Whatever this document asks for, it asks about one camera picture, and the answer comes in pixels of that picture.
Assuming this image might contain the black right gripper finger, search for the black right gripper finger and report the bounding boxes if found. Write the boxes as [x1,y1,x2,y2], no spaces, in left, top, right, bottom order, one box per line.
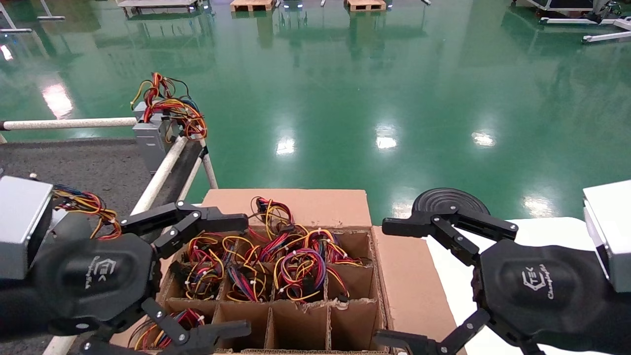
[373,309,533,355]
[382,203,519,267]

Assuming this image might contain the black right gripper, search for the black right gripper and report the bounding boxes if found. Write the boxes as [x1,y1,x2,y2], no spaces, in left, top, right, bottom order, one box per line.
[472,239,631,355]

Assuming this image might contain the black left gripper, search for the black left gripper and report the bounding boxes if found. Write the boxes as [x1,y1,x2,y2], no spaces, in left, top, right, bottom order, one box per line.
[0,201,252,355]

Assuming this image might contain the brown cardboard box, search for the brown cardboard box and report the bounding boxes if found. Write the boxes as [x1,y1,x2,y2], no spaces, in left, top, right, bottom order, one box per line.
[108,189,467,355]

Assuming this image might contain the black round ribbed disc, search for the black round ribbed disc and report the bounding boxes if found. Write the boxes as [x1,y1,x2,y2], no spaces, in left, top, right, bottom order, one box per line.
[412,187,492,223]

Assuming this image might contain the cardboard grid divider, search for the cardboard grid divider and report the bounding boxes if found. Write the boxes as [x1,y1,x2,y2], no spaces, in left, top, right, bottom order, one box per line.
[163,228,390,355]

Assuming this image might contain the grey foam mat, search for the grey foam mat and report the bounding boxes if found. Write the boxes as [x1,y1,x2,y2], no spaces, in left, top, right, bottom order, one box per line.
[0,138,203,237]

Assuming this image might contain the wooden pallet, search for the wooden pallet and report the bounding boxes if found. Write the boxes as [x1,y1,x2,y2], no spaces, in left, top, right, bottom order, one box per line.
[345,0,386,12]
[230,0,276,12]

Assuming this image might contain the white metal stand legs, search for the white metal stand legs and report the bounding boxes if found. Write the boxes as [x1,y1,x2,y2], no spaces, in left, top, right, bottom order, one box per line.
[540,16,631,44]

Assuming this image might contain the dark equipment cart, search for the dark equipment cart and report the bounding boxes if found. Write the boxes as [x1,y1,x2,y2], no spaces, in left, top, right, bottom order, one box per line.
[513,0,623,15]

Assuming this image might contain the grey metal platform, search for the grey metal platform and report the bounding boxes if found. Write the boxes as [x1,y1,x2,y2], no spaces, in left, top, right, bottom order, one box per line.
[117,0,204,14]

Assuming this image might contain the grey power supply colourful wires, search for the grey power supply colourful wires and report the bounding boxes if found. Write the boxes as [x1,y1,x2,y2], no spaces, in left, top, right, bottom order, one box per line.
[52,185,122,241]
[170,232,227,301]
[222,196,296,302]
[127,308,205,352]
[131,72,208,174]

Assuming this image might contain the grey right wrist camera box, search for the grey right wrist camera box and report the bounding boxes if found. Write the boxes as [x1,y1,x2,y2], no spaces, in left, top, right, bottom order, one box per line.
[583,180,631,293]

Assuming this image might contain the white pipe cart frame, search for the white pipe cart frame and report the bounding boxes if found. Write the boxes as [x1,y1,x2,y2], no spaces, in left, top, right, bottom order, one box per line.
[0,117,218,355]

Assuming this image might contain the white metal frame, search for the white metal frame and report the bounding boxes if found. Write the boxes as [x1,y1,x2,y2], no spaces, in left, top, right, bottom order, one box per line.
[0,0,66,34]

